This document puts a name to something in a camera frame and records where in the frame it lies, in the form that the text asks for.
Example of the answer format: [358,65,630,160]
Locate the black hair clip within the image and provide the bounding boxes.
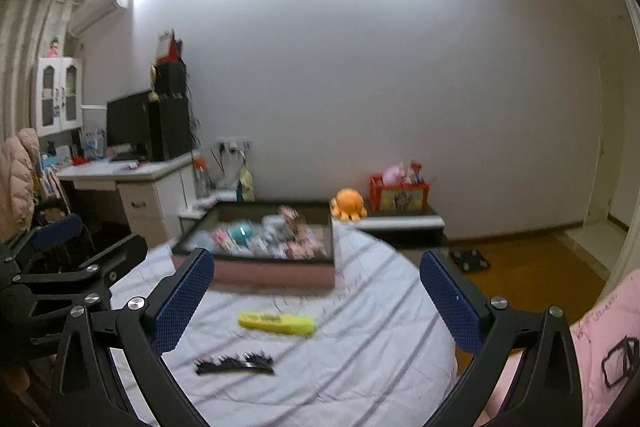
[195,356,246,375]
[242,351,276,375]

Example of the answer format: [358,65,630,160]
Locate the white desk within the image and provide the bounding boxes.
[56,152,198,248]

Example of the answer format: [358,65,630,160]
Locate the black buckle strap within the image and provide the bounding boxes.
[600,337,640,390]

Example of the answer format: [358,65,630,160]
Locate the red white desk calendar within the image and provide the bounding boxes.
[157,29,182,65]

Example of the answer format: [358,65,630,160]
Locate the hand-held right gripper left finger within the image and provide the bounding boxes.
[50,248,216,427]

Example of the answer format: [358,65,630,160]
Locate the black power cables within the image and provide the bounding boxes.
[209,144,251,190]

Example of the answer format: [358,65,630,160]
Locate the red toy crate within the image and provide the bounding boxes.
[370,174,431,212]

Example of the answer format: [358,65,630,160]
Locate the orange octopus plush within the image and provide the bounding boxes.
[330,188,368,223]

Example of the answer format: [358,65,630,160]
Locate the bottle with orange cap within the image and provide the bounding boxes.
[192,156,210,198]

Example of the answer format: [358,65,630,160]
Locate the pink storage box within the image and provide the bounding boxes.
[171,199,337,293]

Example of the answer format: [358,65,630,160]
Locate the blue white box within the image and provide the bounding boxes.
[82,129,107,158]

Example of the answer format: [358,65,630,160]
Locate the low white bench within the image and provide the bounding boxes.
[352,207,448,250]

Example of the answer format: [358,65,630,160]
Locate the black computer tower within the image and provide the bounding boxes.
[146,96,193,162]

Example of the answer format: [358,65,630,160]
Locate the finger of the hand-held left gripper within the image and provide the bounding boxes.
[0,213,83,275]
[10,234,149,308]

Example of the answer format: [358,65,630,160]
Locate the white glass-door cabinet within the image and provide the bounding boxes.
[32,56,85,138]

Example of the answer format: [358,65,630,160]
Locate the black computer monitor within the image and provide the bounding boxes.
[106,89,153,158]

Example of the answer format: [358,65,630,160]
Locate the round table with striped cloth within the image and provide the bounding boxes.
[107,222,458,427]

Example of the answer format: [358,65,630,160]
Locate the pink quilt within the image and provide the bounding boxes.
[470,269,640,427]

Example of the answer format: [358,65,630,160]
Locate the beige curtain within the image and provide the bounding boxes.
[0,0,76,142]

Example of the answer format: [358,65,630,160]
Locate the black bathroom scale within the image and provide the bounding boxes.
[447,248,492,275]

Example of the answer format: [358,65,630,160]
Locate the black speaker box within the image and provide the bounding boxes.
[154,59,187,98]

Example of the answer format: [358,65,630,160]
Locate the yellow green snack bag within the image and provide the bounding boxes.
[236,167,256,202]

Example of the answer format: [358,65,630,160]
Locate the small white side table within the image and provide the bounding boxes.
[179,192,236,233]

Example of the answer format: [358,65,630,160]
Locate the white air conditioner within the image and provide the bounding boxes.
[67,0,135,35]

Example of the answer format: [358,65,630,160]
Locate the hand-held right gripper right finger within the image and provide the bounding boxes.
[419,249,583,427]

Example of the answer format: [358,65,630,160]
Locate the pink padded jacket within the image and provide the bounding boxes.
[0,128,41,238]

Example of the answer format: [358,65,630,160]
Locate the black chair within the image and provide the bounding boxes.
[35,197,96,258]

